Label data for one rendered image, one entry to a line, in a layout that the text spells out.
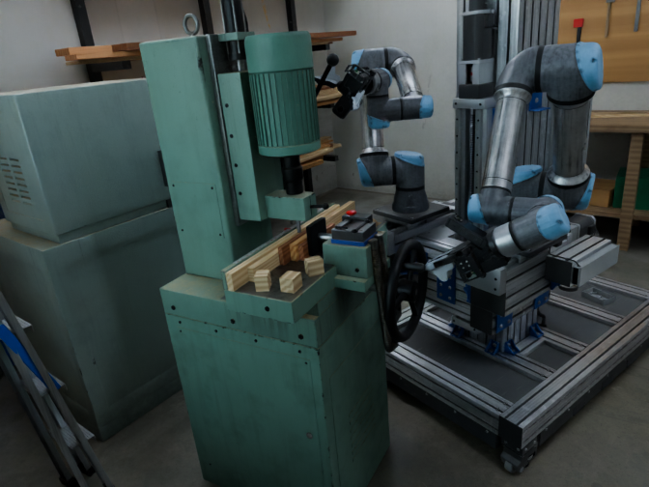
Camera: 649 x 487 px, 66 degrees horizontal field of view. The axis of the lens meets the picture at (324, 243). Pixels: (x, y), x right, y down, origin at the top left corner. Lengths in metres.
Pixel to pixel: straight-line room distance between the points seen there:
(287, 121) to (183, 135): 0.34
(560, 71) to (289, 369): 1.06
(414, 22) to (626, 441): 3.72
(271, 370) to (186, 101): 0.80
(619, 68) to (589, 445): 2.88
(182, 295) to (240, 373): 0.30
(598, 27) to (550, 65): 2.94
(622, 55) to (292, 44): 3.29
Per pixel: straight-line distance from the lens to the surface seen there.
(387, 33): 5.02
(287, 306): 1.22
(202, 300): 1.55
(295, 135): 1.35
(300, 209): 1.43
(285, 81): 1.34
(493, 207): 1.30
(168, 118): 1.56
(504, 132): 1.37
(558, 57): 1.43
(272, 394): 1.57
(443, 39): 4.76
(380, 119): 1.72
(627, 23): 4.33
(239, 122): 1.44
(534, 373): 2.14
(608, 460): 2.20
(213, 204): 1.52
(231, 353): 1.58
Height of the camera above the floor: 1.46
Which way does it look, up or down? 21 degrees down
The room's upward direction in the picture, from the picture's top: 5 degrees counter-clockwise
